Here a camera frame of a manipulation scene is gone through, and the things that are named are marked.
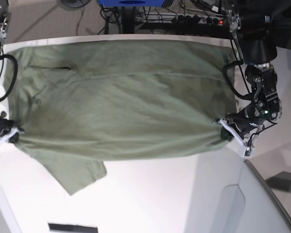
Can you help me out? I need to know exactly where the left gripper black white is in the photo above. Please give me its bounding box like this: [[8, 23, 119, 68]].
[[213, 106, 278, 158]]

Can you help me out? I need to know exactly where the olive green t-shirt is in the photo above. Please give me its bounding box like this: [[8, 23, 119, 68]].
[[8, 40, 236, 195]]

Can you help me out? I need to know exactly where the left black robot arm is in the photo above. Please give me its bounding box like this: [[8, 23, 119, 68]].
[[215, 0, 291, 158]]

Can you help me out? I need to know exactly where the white curved panel right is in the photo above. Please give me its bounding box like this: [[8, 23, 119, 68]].
[[212, 161, 291, 233]]

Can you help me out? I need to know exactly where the white panel left corner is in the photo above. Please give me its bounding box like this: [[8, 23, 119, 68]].
[[0, 186, 22, 233]]

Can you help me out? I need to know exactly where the black power strip red light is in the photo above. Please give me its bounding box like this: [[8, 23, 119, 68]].
[[172, 15, 225, 26]]

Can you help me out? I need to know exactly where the blue box with oval hole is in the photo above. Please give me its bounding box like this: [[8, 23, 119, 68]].
[[98, 0, 164, 7]]

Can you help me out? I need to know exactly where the black table leg post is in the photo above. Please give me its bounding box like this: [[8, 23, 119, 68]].
[[121, 6, 139, 34]]

